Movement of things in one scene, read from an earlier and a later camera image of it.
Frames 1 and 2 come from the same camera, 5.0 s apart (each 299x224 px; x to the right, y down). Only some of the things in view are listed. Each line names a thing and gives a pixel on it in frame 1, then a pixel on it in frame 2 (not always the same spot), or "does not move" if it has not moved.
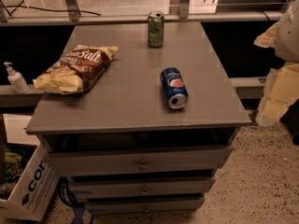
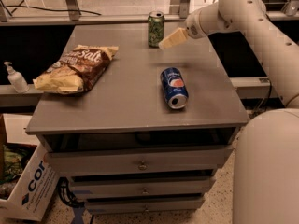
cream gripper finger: [267, 39] -> [177, 35]
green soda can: [155, 21] does not move
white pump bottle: [16, 79] does not move
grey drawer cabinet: [150, 133] does not move
